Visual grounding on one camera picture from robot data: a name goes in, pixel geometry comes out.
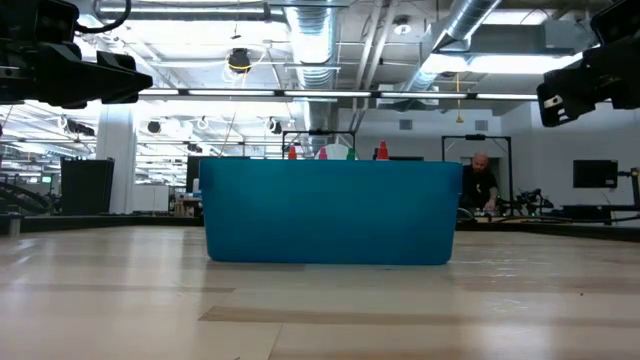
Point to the person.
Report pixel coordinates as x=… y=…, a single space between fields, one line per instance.
x=480 y=182

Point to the tall pink-capped food coloring bottle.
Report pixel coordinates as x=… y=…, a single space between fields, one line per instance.
x=323 y=154

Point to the white square pillar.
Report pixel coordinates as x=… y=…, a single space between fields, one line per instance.
x=116 y=160

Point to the blue plastic bin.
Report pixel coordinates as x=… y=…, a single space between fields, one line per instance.
x=330 y=215

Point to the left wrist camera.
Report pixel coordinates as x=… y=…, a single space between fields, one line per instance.
x=35 y=20

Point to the long ceiling light strip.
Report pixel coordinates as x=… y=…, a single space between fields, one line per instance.
x=230 y=92

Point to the upright silver spiral duct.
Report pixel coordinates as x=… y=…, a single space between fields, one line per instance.
x=312 y=50

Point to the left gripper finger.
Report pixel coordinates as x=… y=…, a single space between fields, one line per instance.
x=135 y=87
x=75 y=75

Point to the low black frame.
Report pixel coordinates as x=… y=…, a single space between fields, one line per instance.
x=320 y=132

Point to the black cabinet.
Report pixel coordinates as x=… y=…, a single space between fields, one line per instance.
x=85 y=185

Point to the black monitor on arm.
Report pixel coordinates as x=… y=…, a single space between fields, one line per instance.
x=595 y=174

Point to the black rectangular stand frame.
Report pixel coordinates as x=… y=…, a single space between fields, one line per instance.
x=475 y=136

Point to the round black overhead camera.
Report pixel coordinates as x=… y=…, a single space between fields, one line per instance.
x=239 y=60

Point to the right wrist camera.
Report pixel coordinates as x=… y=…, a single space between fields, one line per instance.
x=617 y=22

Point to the slanted silver spiral duct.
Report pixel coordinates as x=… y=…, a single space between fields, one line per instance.
x=465 y=20

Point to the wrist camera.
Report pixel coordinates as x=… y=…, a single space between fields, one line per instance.
x=617 y=22
x=35 y=20

